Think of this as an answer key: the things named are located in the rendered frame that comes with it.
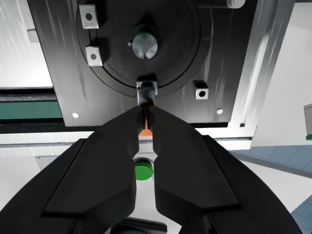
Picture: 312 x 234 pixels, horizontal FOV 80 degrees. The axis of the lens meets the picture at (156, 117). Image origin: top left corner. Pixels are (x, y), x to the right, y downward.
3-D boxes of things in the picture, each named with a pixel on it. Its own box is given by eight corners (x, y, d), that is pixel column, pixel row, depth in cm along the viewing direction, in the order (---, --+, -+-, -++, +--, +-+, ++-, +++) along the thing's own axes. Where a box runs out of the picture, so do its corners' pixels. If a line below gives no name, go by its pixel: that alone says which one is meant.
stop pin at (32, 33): (55, 37, 25) (40, 42, 21) (46, 37, 25) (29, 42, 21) (52, 26, 24) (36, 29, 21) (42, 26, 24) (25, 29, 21)
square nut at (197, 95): (205, 96, 25) (207, 99, 24) (193, 96, 25) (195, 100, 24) (207, 85, 24) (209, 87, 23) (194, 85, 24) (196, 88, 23)
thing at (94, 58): (105, 62, 20) (102, 66, 19) (91, 63, 20) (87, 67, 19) (102, 43, 19) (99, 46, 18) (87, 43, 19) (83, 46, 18)
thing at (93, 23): (102, 27, 19) (99, 29, 17) (87, 27, 19) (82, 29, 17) (99, 3, 18) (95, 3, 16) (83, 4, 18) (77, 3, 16)
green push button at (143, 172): (153, 172, 34) (153, 180, 33) (131, 172, 34) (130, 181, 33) (152, 155, 32) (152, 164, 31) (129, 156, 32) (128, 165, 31)
